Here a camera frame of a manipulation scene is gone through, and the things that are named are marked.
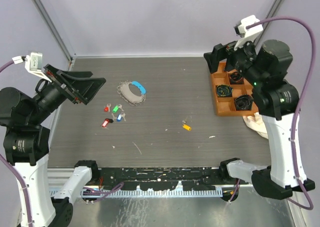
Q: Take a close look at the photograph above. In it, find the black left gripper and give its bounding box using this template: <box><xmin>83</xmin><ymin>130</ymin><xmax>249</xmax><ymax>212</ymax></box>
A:
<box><xmin>29</xmin><ymin>61</ymin><xmax>107</xmax><ymax>122</ymax></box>

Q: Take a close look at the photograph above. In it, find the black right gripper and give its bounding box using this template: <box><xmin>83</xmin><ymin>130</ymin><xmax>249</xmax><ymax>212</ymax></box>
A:
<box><xmin>204</xmin><ymin>32</ymin><xmax>265</xmax><ymax>87</ymax></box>

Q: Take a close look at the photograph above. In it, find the green key tag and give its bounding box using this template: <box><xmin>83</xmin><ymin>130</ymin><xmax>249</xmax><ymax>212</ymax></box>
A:
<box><xmin>112</xmin><ymin>104</ymin><xmax>124</xmax><ymax>113</ymax></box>

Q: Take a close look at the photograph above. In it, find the metal key holder blue handle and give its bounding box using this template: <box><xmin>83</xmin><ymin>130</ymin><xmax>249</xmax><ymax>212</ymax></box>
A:
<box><xmin>117</xmin><ymin>81</ymin><xmax>147</xmax><ymax>106</ymax></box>

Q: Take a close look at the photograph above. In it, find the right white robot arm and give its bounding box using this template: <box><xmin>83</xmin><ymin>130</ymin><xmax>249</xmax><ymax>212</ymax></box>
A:
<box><xmin>203</xmin><ymin>39</ymin><xmax>315</xmax><ymax>200</ymax></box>

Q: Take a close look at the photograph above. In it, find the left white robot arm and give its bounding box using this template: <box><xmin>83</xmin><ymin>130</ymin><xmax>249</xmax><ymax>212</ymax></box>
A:
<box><xmin>0</xmin><ymin>65</ymin><xmax>106</xmax><ymax>227</ymax></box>

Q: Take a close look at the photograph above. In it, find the rolled blue yellow tie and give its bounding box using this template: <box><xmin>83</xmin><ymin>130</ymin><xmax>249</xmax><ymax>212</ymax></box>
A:
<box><xmin>216</xmin><ymin>84</ymin><xmax>233</xmax><ymax>98</ymax></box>

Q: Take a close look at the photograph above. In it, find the red head key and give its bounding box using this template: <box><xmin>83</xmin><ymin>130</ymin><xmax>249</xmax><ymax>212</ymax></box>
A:
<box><xmin>103</xmin><ymin>103</ymin><xmax>112</xmax><ymax>113</ymax></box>

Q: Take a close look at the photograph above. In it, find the orange wooden divided tray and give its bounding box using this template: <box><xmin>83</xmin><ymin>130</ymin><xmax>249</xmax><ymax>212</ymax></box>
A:
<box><xmin>210</xmin><ymin>62</ymin><xmax>258</xmax><ymax>117</ymax></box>

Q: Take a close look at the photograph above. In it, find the red tag key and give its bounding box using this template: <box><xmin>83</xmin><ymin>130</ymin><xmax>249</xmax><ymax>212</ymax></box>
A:
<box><xmin>101</xmin><ymin>118</ymin><xmax>114</xmax><ymax>130</ymax></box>

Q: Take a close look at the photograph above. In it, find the blue tag key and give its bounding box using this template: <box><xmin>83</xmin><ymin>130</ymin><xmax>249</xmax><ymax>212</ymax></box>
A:
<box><xmin>111</xmin><ymin>112</ymin><xmax>126</xmax><ymax>122</ymax></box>

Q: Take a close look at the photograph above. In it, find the cream cloth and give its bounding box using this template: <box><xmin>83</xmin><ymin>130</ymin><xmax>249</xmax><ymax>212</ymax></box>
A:
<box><xmin>242</xmin><ymin>112</ymin><xmax>268</xmax><ymax>139</ymax></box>

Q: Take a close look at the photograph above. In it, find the yellow tag key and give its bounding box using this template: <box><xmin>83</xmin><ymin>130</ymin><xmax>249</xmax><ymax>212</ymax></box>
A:
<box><xmin>181</xmin><ymin>116</ymin><xmax>192</xmax><ymax>131</ymax></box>

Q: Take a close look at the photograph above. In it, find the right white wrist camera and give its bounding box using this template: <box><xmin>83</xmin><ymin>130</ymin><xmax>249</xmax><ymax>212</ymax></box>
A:
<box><xmin>234</xmin><ymin>15</ymin><xmax>264</xmax><ymax>51</ymax></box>

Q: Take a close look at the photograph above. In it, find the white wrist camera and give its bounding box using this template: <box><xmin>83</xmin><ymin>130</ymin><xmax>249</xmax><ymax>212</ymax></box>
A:
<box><xmin>12</xmin><ymin>51</ymin><xmax>50</xmax><ymax>81</ymax></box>
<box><xmin>234</xmin><ymin>15</ymin><xmax>264</xmax><ymax>51</ymax></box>

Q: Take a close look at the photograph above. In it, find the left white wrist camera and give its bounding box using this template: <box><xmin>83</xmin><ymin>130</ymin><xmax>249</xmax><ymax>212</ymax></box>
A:
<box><xmin>12</xmin><ymin>51</ymin><xmax>50</xmax><ymax>81</ymax></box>

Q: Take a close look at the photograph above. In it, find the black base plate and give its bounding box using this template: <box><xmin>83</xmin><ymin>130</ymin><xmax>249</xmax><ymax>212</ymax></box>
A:
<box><xmin>88</xmin><ymin>167</ymin><xmax>237</xmax><ymax>191</ymax></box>

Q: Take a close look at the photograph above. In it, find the white slotted cable duct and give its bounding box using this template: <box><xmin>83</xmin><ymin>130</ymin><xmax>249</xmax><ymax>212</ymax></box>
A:
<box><xmin>48</xmin><ymin>186</ymin><xmax>223</xmax><ymax>198</ymax></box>

